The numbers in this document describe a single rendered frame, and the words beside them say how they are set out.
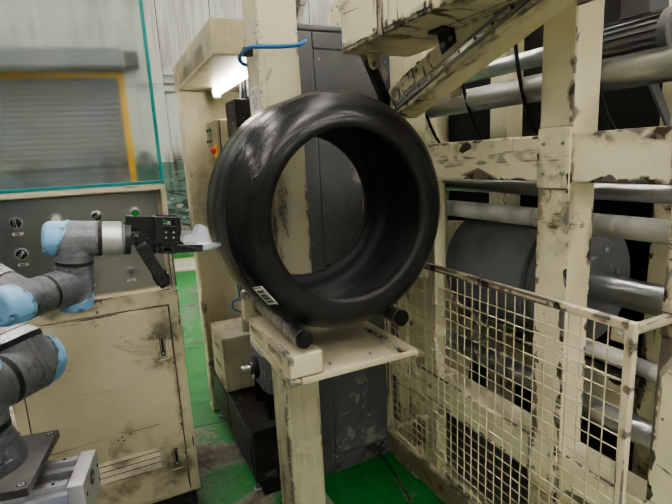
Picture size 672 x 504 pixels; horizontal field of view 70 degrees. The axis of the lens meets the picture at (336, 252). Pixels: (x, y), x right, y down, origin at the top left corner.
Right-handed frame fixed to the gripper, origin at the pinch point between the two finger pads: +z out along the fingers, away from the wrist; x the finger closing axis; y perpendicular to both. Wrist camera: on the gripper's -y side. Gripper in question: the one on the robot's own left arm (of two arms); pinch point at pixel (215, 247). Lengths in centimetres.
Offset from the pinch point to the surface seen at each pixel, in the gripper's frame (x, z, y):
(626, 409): -62, 66, -23
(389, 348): -8, 47, -28
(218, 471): 80, 20, -111
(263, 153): -12.1, 7.3, 22.2
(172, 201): 905, 106, -37
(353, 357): -7.5, 35.4, -28.9
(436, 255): 20, 82, -6
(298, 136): -12.9, 14.9, 26.5
